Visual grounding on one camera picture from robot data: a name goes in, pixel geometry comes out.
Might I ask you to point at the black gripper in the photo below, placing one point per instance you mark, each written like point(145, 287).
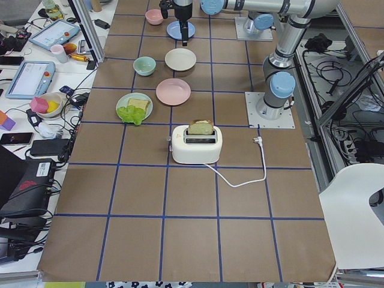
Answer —
point(183, 12)

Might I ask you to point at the blue plate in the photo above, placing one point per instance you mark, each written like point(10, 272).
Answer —
point(173, 30)

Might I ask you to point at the pink plate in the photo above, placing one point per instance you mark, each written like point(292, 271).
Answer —
point(173, 91)

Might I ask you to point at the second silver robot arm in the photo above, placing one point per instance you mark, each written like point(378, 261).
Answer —
point(257, 26)

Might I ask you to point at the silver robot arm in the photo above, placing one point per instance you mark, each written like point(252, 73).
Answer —
point(280, 84)

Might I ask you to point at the pink bowl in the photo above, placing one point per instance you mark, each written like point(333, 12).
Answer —
point(154, 17)

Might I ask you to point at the cream white plate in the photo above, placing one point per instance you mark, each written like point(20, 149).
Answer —
point(180, 59)

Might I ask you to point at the green bowl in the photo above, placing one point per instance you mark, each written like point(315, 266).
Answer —
point(144, 66)

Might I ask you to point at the bread slice on plate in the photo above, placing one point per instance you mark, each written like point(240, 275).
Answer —
point(138, 103)

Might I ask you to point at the green plate with food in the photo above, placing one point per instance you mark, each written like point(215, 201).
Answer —
point(123, 102)

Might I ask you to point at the green lettuce leaf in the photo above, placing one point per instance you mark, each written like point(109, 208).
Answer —
point(131, 114)

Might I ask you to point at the toast slice in toaster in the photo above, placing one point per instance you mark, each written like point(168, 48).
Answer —
point(200, 127)

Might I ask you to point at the blue teach pendant tablet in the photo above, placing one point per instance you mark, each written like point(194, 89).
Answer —
point(58, 32)

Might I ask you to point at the white toaster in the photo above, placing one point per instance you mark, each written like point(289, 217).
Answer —
point(195, 149)

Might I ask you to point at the pink cup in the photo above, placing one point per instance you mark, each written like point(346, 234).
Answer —
point(59, 53)

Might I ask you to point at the beige bowl with toys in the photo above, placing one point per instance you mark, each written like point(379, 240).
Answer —
point(55, 101)

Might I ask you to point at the yellow toy fruit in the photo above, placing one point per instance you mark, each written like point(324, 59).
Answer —
point(52, 106)

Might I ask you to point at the pink toy block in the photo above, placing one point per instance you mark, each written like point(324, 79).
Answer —
point(39, 105)

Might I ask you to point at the black power adapter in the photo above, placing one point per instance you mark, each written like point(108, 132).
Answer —
point(48, 147)

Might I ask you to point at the black smartphone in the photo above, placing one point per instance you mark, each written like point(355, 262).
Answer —
point(16, 138)

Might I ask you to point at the purple toy block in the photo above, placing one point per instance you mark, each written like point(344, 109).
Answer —
point(6, 123)

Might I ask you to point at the white chair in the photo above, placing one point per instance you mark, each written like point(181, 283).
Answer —
point(355, 231)

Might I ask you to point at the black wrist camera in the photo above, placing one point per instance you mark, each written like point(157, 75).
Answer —
point(165, 6)

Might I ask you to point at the aluminium frame post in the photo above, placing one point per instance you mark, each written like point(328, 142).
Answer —
point(87, 26)

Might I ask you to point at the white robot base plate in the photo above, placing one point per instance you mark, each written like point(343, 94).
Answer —
point(283, 120)

